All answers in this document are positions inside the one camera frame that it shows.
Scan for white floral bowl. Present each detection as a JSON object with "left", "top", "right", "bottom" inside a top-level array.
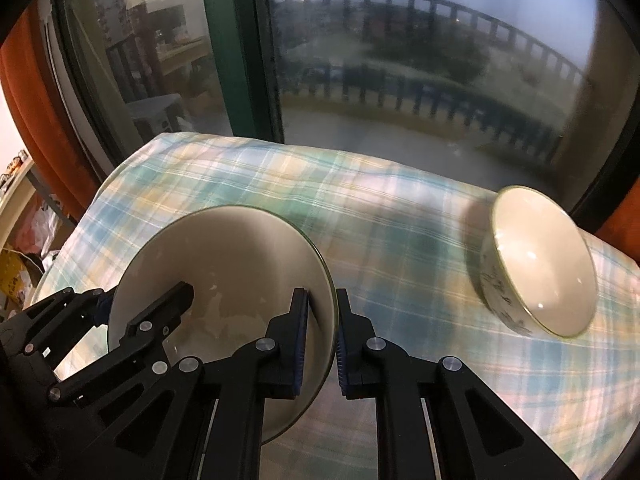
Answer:
[{"left": 480, "top": 185, "right": 598, "bottom": 339}]

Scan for plastic bags on floor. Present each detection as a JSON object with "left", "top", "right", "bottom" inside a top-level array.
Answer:
[{"left": 0, "top": 204, "right": 64, "bottom": 311}]

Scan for wooden shelf with items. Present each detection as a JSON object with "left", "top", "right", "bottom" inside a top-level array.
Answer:
[{"left": 1, "top": 151, "right": 77, "bottom": 247}]

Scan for plaid pastel tablecloth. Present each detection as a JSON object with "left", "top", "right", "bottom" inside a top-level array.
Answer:
[{"left": 37, "top": 132, "right": 639, "bottom": 479}]

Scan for orange curtain right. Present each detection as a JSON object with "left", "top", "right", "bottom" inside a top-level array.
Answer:
[{"left": 596, "top": 204, "right": 640, "bottom": 260}]

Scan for orange curtain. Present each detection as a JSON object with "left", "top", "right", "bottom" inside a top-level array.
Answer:
[
  {"left": 596, "top": 204, "right": 640, "bottom": 260},
  {"left": 1, "top": 1, "right": 100, "bottom": 220}
]

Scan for orange curtain left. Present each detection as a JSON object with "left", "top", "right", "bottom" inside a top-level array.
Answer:
[{"left": 1, "top": 1, "right": 100, "bottom": 220}]

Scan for green window frame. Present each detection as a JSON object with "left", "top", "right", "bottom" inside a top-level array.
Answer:
[{"left": 41, "top": 0, "right": 639, "bottom": 232}]

